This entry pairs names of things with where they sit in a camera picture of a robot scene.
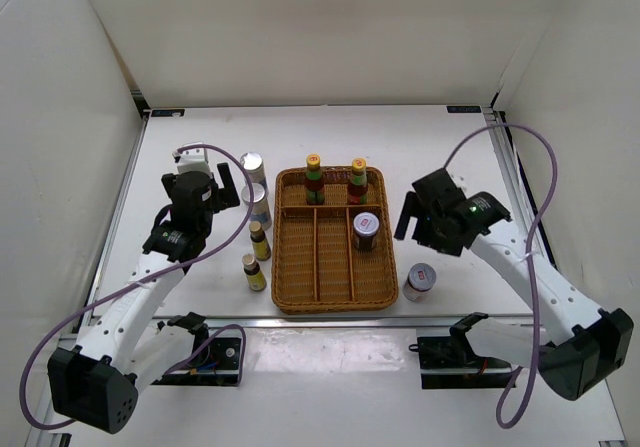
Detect silver-lid salt shaker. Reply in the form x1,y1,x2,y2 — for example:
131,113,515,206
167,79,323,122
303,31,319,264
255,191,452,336
240,152,267,187
241,183,272,231

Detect white-lid spice jar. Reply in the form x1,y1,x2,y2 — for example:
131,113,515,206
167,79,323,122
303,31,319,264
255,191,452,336
402,263,437,302
352,212,380,252

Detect yellow-cap sauce bottle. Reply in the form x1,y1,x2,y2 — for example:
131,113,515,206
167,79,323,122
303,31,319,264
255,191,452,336
347,158,368,205
304,153,325,205

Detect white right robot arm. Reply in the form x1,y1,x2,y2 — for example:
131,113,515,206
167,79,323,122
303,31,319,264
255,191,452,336
394,168,634,401

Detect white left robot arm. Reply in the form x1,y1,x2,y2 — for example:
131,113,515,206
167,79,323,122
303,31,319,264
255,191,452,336
47,163,240,434

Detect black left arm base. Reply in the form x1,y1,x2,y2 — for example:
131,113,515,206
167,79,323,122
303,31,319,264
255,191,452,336
154,312,247,387

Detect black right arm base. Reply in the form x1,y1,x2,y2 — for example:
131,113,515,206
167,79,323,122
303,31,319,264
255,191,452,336
408,336,513,390

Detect far yellow-label small bottle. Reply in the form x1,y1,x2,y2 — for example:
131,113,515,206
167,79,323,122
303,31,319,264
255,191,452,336
249,221,271,261

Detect yellow-label small bottle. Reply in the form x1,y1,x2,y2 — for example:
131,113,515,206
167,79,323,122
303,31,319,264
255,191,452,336
242,254,267,292
249,221,271,261

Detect blue label sticker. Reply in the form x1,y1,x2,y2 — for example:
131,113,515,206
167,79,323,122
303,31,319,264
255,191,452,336
446,105,482,114
150,109,185,118

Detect near yellow-label small bottle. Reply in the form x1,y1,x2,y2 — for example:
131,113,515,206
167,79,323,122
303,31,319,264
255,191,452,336
242,254,267,292

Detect right blue label sticker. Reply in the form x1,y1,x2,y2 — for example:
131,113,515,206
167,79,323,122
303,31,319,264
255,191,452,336
446,105,482,114

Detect brown wicker basket tray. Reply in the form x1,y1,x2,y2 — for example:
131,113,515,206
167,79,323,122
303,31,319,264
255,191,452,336
271,166,399,315

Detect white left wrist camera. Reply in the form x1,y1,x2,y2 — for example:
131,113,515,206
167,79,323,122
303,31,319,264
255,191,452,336
172,144,212,178

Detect aluminium table frame rail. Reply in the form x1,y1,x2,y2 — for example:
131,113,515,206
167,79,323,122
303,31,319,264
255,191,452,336
482,109,571,328

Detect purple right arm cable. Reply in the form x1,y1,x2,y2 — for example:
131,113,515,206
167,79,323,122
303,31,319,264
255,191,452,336
442,124,559,428

